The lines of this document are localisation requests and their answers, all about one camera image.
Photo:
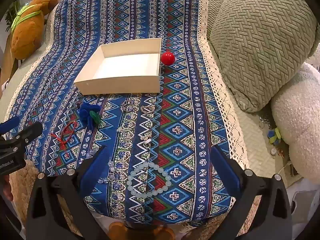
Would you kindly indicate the person's left hand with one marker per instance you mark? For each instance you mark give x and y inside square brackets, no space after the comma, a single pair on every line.
[6,188]

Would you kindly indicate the red ball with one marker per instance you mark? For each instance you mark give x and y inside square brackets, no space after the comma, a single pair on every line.
[167,58]

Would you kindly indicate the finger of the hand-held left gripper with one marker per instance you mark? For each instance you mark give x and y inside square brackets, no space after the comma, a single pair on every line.
[8,125]
[30,130]

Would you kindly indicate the beige fluffy rug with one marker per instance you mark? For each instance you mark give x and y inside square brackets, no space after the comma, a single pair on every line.
[22,177]

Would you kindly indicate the green plant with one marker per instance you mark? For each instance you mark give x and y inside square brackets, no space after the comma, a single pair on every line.
[13,10]

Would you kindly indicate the amber translucent object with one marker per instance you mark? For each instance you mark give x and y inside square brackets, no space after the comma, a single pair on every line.
[117,230]

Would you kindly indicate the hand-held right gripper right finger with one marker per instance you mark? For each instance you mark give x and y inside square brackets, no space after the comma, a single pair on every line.
[225,170]

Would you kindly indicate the white cardboard box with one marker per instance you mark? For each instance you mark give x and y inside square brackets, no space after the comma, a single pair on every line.
[125,65]

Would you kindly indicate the blue felt flower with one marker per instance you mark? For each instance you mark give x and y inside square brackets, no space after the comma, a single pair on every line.
[87,111]

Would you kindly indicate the white fluffy pillow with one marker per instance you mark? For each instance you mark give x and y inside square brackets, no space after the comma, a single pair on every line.
[297,120]

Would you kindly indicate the green textured pillow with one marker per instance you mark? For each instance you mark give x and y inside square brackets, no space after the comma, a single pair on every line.
[260,42]

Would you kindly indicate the silver earrings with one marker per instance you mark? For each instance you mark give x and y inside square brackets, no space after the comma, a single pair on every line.
[147,108]

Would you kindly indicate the brown capybara plush toy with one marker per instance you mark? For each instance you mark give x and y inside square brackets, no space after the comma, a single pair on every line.
[27,30]

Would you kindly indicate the blue patterned blanket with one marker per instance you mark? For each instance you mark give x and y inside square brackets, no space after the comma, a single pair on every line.
[180,120]

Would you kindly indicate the white plastic object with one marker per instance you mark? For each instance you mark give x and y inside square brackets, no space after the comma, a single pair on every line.
[303,192]

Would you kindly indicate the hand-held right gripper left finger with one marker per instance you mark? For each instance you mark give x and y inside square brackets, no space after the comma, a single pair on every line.
[93,170]

